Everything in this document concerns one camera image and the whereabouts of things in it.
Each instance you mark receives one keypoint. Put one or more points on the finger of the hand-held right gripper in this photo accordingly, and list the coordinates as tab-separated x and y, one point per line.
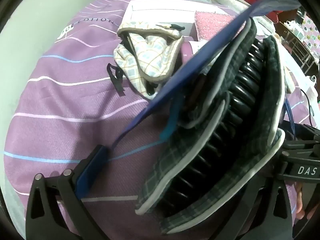
307	142

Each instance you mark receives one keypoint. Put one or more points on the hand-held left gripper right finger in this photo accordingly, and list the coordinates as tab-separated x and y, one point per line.
271	230

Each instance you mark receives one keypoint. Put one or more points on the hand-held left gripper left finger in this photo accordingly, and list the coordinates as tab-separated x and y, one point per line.
90	172

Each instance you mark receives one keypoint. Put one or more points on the green plaid pouch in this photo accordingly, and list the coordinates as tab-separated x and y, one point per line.
265	105

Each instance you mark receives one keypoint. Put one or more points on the beige checked pouch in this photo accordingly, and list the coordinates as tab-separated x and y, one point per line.
147	52

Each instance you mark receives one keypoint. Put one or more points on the white box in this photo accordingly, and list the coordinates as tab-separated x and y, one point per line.
160	5

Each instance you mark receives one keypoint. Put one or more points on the person's right hand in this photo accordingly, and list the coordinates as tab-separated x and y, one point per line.
300	200

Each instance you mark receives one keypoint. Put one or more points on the dark wooden cabinet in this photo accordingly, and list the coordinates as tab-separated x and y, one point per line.
300	52

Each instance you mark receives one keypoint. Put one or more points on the patterned gift box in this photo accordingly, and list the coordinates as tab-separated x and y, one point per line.
311	35

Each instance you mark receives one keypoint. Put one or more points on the pink glitter pouch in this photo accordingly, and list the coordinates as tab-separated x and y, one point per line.
212	22

